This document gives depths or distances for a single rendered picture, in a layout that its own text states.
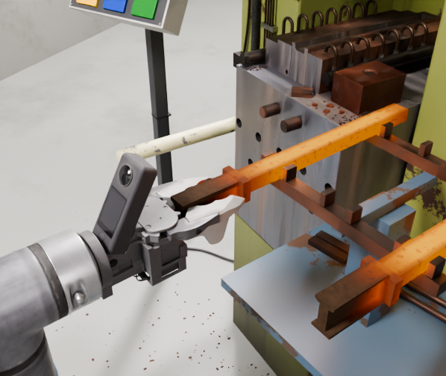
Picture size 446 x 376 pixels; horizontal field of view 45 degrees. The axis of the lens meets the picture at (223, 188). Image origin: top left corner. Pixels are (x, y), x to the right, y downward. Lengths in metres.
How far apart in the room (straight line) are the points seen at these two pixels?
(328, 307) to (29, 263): 0.31
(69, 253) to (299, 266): 0.50
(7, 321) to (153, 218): 0.20
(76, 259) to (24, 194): 1.98
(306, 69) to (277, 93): 0.08
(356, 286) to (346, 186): 0.60
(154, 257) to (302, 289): 0.37
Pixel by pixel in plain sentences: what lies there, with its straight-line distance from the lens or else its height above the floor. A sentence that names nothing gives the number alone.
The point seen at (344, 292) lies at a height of 1.02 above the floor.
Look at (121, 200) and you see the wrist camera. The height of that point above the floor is 1.05.
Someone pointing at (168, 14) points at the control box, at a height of 0.99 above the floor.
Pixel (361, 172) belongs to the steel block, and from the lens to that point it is 1.16.
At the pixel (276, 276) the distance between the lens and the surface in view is 0.97.
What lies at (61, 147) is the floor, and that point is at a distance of 2.89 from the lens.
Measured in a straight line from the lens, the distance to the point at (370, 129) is 0.88.
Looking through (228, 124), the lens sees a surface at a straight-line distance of 1.64.
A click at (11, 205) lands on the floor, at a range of 2.53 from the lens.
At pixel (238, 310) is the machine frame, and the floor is 0.09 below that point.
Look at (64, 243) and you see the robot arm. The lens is 0.62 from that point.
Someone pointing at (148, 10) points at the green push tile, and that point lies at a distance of 1.46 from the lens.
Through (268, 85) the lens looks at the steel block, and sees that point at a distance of 1.22.
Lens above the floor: 1.41
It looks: 35 degrees down
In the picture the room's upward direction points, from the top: straight up
